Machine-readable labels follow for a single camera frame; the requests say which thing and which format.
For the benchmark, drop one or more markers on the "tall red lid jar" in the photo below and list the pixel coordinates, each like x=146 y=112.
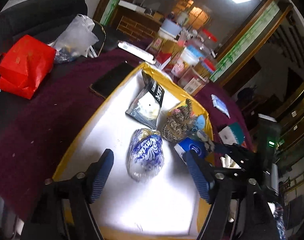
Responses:
x=209 y=39

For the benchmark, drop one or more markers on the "black snack packet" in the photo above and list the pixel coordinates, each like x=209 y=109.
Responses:
x=147 y=104

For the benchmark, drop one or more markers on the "brown speckled knitted cloth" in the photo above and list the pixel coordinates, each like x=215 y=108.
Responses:
x=179 y=123

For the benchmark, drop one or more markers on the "clear plastic bag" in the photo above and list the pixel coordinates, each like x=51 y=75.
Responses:
x=75 y=40

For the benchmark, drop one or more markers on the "red paper gift bag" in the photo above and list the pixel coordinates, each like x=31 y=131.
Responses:
x=25 y=65

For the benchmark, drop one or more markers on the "brown label jar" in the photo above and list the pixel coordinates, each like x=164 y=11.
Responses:
x=196 y=77

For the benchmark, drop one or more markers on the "light blue knitted bundle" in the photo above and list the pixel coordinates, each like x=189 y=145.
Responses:
x=198 y=123

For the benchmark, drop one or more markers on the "blue white patterned bag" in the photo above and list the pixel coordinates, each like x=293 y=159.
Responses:
x=145 y=156

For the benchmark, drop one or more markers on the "blue white wipes packet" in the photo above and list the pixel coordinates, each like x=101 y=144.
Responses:
x=220 y=105

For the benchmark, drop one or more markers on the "teal facial tissue box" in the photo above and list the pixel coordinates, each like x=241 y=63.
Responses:
x=232 y=134

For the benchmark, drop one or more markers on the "red lid snack jar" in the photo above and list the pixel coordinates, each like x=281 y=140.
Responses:
x=164 y=43

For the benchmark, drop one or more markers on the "blue label plastic jar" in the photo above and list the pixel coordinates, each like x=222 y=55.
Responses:
x=188 y=58

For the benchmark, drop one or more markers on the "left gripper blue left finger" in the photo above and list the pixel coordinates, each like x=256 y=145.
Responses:
x=102 y=169

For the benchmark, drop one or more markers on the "wooden sideboard cabinet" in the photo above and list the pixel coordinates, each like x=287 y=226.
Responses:
x=135 y=25

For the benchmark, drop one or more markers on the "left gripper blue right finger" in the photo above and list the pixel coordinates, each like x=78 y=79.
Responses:
x=200 y=171

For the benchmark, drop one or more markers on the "blue tissue pack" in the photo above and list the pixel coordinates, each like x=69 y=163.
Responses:
x=199 y=142

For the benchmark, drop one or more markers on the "white paper packet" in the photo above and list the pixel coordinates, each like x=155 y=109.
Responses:
x=138 y=52

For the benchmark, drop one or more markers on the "black leather sofa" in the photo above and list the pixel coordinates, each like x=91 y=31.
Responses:
x=44 y=20

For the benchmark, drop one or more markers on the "yellow tray box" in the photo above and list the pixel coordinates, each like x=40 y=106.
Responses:
x=149 y=193

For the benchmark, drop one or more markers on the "black smartphone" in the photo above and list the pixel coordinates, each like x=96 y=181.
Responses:
x=106 y=84

